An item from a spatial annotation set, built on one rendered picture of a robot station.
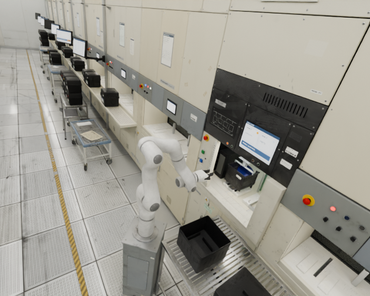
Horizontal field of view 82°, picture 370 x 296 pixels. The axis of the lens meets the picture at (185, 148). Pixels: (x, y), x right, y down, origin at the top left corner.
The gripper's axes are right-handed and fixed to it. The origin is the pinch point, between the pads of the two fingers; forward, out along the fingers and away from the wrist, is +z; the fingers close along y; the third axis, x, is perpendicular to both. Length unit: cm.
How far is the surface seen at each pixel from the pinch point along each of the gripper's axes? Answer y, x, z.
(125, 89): -317, -26, 47
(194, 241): 24, -42, -25
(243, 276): 66, -33, -17
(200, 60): -56, 78, 15
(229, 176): -5.3, -18.2, 34.8
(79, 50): -323, 40, -32
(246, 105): 5, 59, 15
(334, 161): 69, 51, 16
